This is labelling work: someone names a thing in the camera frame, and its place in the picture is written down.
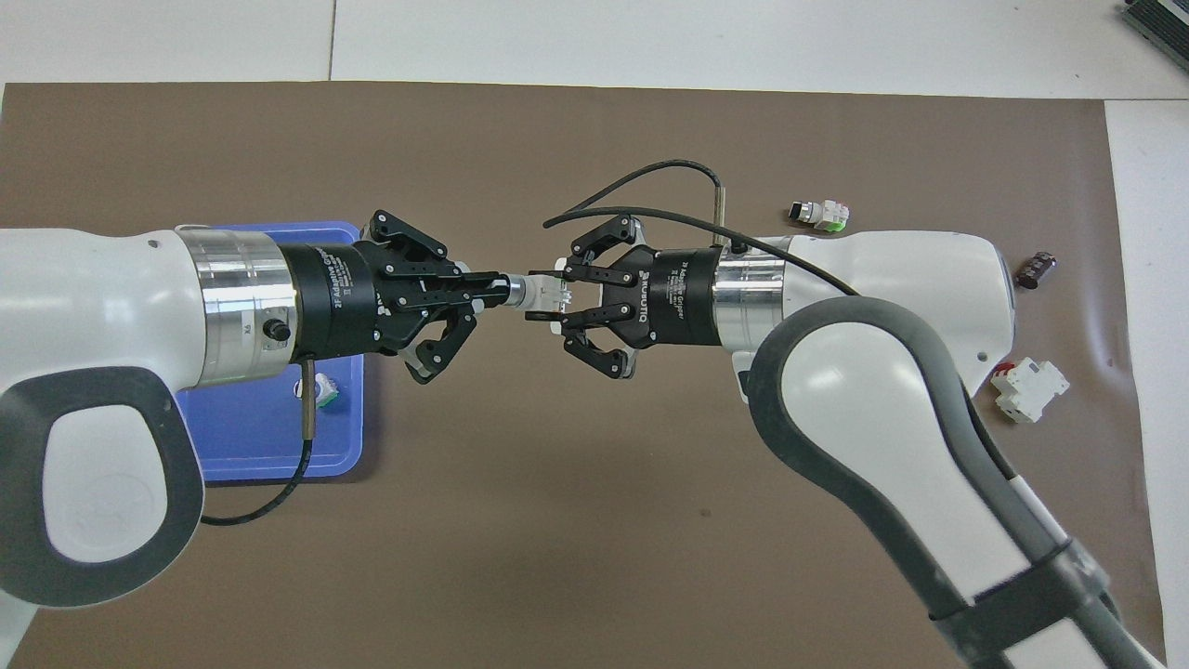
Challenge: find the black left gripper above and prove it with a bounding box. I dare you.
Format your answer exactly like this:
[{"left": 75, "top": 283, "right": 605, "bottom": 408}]
[{"left": 279, "top": 209, "right": 510, "bottom": 386}]

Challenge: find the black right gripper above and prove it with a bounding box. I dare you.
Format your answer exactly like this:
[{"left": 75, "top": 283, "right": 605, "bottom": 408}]
[{"left": 525, "top": 214, "right": 721, "bottom": 380}]

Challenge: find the brown table mat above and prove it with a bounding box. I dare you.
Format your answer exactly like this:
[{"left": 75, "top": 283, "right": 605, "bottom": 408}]
[{"left": 0, "top": 82, "right": 1169, "bottom": 669}]

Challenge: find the blue plastic tray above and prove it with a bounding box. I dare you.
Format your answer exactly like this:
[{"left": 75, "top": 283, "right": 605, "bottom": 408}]
[{"left": 175, "top": 220, "right": 366, "bottom": 483}]

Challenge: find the white circuit breaker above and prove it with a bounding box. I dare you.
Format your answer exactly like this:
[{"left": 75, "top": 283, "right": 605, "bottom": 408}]
[{"left": 990, "top": 357, "right": 1071, "bottom": 426}]

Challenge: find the small dark cylinder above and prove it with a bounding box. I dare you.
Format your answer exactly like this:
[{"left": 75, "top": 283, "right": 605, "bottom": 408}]
[{"left": 1014, "top": 250, "right": 1060, "bottom": 290}]

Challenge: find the grey ribbed metal device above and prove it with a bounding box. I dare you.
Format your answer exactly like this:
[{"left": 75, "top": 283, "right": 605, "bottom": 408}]
[{"left": 1118, "top": 0, "right": 1189, "bottom": 62}]

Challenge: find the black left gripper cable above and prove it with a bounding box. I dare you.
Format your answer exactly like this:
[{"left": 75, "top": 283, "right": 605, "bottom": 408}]
[{"left": 199, "top": 356, "right": 320, "bottom": 528}]

